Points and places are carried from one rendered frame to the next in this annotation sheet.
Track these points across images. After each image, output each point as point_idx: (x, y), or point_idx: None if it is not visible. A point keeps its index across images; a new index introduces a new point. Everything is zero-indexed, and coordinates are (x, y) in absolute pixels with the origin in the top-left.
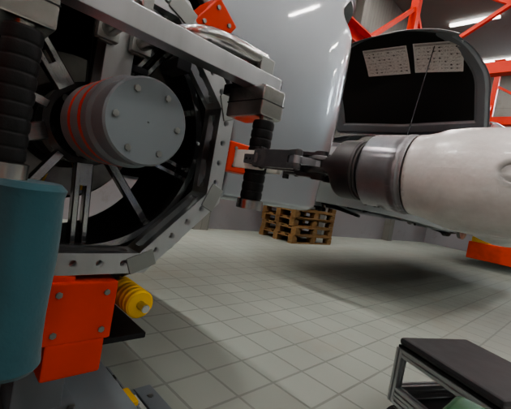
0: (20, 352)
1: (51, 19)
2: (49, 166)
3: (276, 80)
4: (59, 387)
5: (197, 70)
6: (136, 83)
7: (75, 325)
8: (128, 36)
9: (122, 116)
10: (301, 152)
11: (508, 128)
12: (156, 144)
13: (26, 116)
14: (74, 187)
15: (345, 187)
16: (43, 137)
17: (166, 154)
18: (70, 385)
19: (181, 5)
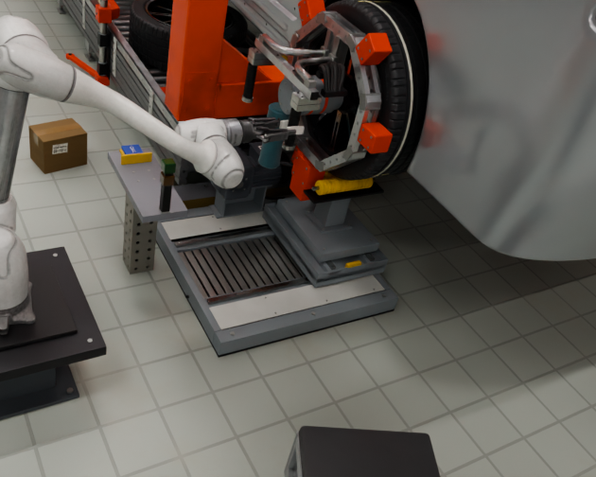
0: (262, 157)
1: (252, 62)
2: None
3: (308, 91)
4: (325, 217)
5: (367, 74)
6: (285, 80)
7: (298, 174)
8: None
9: (281, 92)
10: (248, 118)
11: (197, 118)
12: (287, 106)
13: (247, 86)
14: (335, 120)
15: None
16: None
17: (289, 111)
18: (345, 232)
19: (349, 40)
